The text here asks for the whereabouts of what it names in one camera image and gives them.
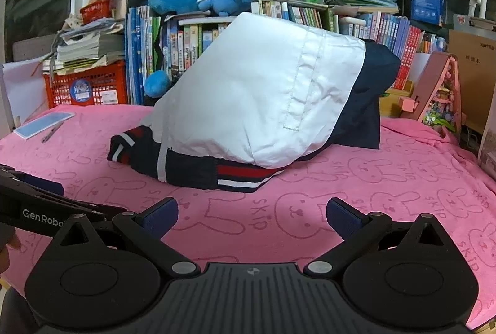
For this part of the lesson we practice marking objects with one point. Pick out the person's left hand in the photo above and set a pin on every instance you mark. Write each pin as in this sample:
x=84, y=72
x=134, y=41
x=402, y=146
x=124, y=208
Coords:
x=4, y=256

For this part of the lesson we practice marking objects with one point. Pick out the pink bunny print towel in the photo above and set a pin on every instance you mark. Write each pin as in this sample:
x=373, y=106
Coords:
x=252, y=237

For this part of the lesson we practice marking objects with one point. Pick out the small blue plush ball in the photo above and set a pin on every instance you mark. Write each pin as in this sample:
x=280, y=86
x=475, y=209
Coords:
x=157, y=84

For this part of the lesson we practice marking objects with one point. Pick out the pink wooden dollhouse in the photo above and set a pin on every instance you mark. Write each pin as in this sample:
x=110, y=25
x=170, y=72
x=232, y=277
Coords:
x=430, y=86

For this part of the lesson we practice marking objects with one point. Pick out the white and navy jacket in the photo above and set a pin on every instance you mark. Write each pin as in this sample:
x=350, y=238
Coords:
x=252, y=86

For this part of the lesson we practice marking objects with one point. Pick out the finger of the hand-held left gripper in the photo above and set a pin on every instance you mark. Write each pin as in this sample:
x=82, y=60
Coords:
x=97, y=211
x=42, y=185

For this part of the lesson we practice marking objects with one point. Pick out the wooden drawer organizer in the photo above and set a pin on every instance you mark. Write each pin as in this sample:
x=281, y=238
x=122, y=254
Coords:
x=391, y=105

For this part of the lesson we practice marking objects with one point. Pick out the white board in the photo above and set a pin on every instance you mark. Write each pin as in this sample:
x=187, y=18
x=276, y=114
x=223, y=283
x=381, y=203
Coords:
x=19, y=94

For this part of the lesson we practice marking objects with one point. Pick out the red plastic basket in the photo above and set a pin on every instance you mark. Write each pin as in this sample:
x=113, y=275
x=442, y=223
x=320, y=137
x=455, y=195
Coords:
x=97, y=10

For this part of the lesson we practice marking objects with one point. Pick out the red plastic crate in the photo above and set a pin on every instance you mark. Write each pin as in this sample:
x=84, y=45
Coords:
x=100, y=86

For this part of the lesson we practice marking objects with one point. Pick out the stack of paper workbooks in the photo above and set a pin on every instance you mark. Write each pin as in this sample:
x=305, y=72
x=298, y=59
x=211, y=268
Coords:
x=85, y=47

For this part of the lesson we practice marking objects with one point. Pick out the grey pen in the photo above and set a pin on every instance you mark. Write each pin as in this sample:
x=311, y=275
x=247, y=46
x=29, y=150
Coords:
x=52, y=132

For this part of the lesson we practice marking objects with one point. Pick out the row of tall blue books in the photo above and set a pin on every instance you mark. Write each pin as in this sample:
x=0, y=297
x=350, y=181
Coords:
x=135, y=55

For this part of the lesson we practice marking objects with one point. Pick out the brown cardboard box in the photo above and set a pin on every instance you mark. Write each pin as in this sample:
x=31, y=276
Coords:
x=476, y=86

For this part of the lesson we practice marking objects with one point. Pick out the row of pastel paperback books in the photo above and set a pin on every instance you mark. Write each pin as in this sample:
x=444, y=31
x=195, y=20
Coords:
x=391, y=32

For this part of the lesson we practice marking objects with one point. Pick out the light blue notebook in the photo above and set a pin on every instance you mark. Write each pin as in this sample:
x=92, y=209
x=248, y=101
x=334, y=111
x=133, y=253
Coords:
x=42, y=125

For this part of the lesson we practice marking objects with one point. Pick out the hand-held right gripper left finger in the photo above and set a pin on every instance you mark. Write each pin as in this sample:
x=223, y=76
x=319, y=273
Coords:
x=162, y=214

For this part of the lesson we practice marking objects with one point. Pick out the small blue plush toy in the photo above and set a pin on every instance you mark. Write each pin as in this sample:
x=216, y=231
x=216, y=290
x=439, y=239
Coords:
x=228, y=1

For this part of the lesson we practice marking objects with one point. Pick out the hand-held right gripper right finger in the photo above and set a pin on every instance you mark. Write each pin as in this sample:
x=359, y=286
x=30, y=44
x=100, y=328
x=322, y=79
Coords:
x=345, y=217

